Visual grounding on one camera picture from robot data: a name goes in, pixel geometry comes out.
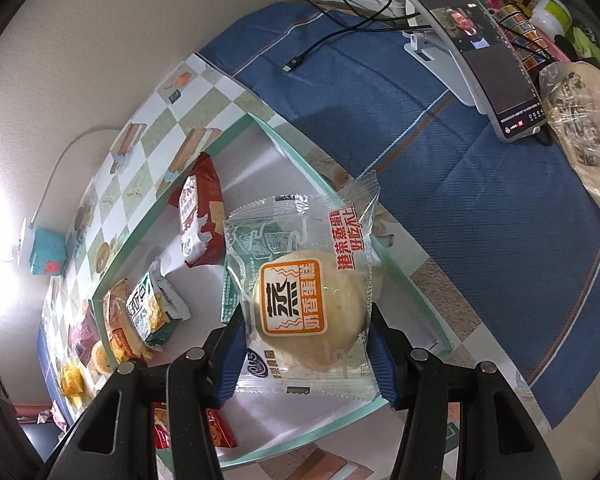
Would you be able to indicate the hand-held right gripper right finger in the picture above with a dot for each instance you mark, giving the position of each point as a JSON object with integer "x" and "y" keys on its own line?
{"x": 382, "y": 360}

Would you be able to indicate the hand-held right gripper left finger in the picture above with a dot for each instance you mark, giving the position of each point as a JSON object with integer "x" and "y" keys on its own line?
{"x": 230, "y": 360}

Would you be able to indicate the steamed cake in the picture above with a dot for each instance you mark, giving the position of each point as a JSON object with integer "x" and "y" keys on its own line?
{"x": 300, "y": 310}

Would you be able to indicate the white green snack packet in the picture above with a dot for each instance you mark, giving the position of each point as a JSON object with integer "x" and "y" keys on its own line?
{"x": 152, "y": 310}

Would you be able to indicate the brown red snack packet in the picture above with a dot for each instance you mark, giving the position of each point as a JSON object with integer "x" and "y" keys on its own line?
{"x": 200, "y": 205}

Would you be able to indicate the teal cardboard box tray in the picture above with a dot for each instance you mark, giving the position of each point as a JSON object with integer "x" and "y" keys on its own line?
{"x": 280, "y": 175}

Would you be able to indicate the large red snack packet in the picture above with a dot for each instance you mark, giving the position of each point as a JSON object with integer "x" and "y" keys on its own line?
{"x": 220, "y": 427}

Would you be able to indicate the orange snack packet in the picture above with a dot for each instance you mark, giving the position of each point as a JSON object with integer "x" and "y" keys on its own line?
{"x": 120, "y": 335}

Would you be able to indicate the round cake in clear wrapper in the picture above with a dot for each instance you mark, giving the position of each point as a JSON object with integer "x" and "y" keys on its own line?
{"x": 101, "y": 360}

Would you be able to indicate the pink purple snack packet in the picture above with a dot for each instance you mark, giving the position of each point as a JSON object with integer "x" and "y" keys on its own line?
{"x": 82, "y": 335}

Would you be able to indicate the yellow snack packet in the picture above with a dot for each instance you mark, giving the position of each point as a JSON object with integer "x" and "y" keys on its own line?
{"x": 72, "y": 382}

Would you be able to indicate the blue striped sheet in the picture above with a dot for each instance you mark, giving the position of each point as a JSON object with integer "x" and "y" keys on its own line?
{"x": 405, "y": 160}

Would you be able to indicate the teal box device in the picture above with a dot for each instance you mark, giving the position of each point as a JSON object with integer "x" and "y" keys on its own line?
{"x": 45, "y": 252}

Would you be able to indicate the white round charger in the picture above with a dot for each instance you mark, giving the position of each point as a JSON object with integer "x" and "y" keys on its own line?
{"x": 20, "y": 245}

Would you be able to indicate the white phone stand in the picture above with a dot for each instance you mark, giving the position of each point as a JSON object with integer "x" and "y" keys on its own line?
{"x": 440, "y": 65}

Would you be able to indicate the black smartphone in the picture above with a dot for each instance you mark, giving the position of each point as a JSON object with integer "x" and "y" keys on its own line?
{"x": 490, "y": 75}

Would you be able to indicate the printed clear plastic bag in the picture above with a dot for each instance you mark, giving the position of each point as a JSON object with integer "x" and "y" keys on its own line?
{"x": 585, "y": 125}

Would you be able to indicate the strip of colourful stickers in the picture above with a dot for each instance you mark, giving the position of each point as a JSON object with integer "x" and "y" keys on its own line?
{"x": 517, "y": 22}

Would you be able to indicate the green plastic wrapper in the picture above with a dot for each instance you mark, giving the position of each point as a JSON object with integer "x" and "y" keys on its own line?
{"x": 585, "y": 40}

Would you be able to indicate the green white round container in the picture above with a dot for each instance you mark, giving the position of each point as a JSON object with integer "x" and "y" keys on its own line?
{"x": 552, "y": 12}

